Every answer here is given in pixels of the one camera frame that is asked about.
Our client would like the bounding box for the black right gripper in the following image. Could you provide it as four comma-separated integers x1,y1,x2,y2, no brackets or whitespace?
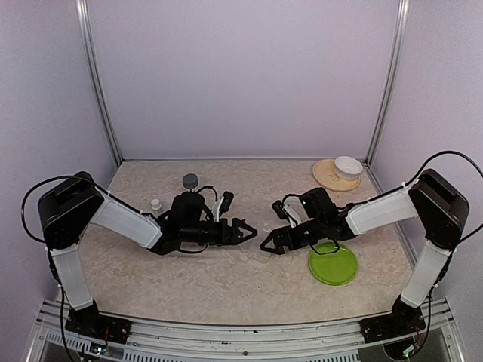
260,216,325,255

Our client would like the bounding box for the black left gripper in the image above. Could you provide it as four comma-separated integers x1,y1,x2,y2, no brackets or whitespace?
181,218,258,247

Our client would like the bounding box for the aluminium frame post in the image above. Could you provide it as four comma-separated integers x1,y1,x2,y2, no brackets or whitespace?
75,0,124,168
365,0,410,167

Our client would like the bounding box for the white ceramic bowl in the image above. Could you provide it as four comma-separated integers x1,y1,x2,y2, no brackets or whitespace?
334,156,363,180

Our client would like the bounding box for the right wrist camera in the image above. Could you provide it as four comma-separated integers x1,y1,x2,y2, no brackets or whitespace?
272,200,301,228

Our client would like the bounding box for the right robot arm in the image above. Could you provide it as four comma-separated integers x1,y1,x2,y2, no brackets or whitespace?
260,169,469,335

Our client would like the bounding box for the front aluminium rail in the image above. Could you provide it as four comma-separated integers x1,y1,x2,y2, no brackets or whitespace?
24,300,465,361

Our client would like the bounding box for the small white pill bottle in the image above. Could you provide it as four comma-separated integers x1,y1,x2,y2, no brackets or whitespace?
150,198,162,217

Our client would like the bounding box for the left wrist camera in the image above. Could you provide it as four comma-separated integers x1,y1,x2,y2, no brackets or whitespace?
211,191,234,222

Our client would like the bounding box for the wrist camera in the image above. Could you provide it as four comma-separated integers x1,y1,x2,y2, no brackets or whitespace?
272,200,301,228
211,191,234,222

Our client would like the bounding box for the beige wooden plate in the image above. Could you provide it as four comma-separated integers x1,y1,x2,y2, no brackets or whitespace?
312,159,360,192

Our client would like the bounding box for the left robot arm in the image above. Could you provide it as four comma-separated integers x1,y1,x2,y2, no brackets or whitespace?
38,171,257,336

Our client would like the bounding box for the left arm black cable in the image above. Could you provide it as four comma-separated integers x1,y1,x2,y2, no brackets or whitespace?
20,176,222,254

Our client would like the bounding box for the grey-capped orange pill bottle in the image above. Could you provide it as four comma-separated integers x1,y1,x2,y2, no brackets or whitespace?
182,173,199,192

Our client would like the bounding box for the left aluminium frame post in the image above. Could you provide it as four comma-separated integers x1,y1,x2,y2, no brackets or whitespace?
75,0,124,168

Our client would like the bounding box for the clear plastic pill organizer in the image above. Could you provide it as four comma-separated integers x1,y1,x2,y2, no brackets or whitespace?
247,223,272,264

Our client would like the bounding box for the green plate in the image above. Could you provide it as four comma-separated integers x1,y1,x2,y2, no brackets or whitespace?
308,242,358,286

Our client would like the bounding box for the right aluminium frame post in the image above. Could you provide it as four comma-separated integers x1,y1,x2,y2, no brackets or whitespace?
365,0,410,167

